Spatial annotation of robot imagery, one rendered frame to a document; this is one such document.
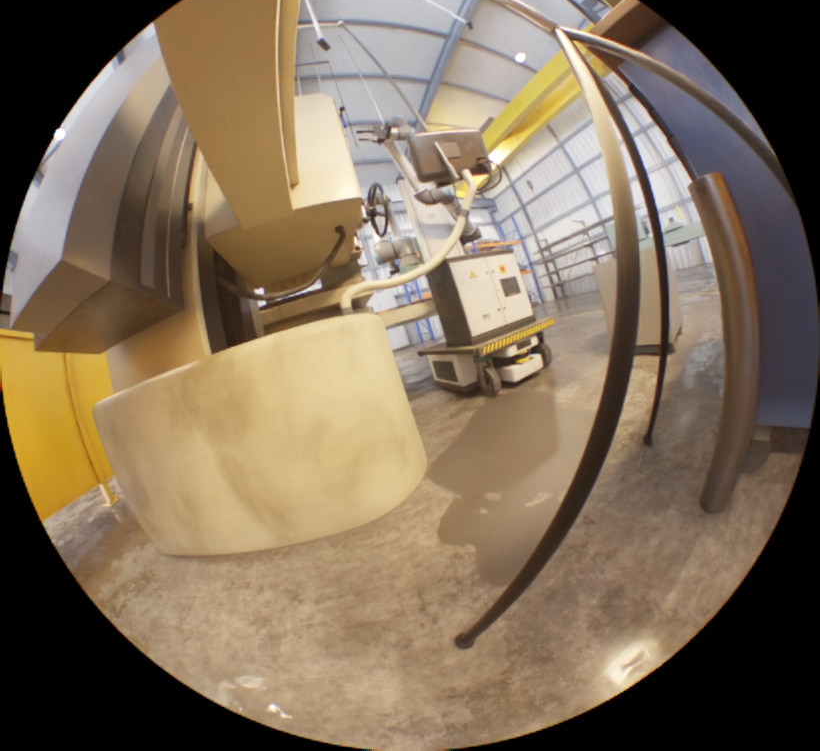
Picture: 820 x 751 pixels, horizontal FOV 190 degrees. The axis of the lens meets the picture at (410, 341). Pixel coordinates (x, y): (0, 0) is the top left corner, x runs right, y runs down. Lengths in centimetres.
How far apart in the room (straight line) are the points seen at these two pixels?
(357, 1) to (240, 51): 772
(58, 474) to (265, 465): 188
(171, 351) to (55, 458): 164
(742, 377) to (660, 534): 32
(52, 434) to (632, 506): 274
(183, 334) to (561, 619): 112
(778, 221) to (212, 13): 89
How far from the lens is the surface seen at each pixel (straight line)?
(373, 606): 61
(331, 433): 66
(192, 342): 86
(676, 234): 564
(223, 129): 66
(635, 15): 69
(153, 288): 68
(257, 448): 70
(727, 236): 47
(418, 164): 107
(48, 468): 227
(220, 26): 56
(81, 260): 54
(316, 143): 124
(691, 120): 60
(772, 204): 58
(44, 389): 236
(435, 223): 206
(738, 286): 47
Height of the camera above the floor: 50
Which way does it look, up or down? 2 degrees down
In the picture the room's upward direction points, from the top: 17 degrees counter-clockwise
